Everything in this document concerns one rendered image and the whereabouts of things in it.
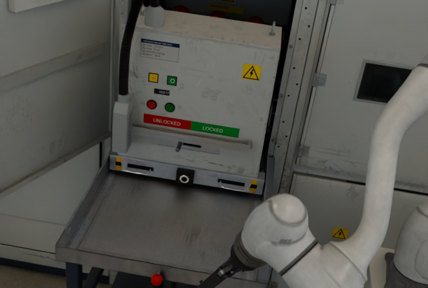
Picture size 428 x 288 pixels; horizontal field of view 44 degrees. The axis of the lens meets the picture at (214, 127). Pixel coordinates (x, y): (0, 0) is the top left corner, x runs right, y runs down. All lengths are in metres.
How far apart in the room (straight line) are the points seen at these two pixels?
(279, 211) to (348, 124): 1.04
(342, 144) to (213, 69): 0.65
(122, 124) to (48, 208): 0.90
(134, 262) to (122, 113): 0.45
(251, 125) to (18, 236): 1.35
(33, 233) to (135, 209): 0.94
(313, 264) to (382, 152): 0.27
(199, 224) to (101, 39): 0.75
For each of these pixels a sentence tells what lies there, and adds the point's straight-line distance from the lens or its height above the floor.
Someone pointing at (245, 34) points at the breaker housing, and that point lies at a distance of 1.72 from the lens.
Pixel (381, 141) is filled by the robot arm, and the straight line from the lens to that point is 1.15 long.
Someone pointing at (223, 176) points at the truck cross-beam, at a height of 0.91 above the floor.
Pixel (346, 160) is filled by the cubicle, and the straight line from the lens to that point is 2.10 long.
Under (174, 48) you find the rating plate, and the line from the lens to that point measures 1.66.
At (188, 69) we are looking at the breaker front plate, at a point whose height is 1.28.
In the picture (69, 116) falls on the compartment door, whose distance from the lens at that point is 1.97.
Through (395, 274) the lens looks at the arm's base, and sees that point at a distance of 1.73.
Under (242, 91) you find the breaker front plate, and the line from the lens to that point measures 1.68.
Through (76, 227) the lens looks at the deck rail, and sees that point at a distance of 1.69.
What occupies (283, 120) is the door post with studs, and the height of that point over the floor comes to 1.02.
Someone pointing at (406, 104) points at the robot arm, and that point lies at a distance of 1.18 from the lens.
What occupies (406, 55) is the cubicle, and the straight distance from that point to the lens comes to 1.94.
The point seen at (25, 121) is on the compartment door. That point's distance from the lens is 1.83.
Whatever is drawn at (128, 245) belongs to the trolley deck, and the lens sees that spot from 1.64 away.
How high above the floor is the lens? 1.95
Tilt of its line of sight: 29 degrees down
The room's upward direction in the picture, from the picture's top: 7 degrees clockwise
